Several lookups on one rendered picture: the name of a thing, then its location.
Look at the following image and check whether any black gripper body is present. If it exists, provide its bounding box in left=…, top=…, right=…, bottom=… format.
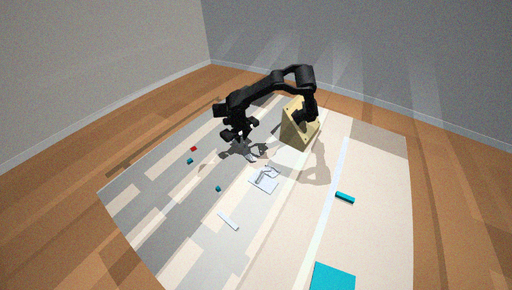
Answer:
left=220, top=115, right=259, bottom=143

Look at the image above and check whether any white flat bar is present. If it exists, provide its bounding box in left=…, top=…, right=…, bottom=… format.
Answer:
left=217, top=210, right=238, bottom=231

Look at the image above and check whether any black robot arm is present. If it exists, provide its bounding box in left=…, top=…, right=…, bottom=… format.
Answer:
left=213, top=64, right=319, bottom=128

